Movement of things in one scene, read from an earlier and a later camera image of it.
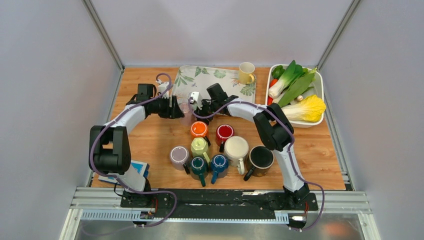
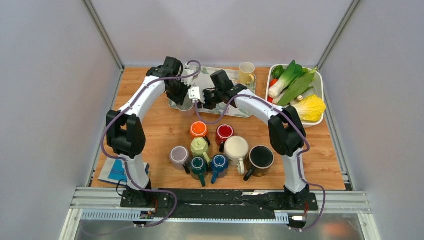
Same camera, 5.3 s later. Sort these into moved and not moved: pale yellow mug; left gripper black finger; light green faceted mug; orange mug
Moved: left gripper black finger
Not moved: light green faceted mug; pale yellow mug; orange mug
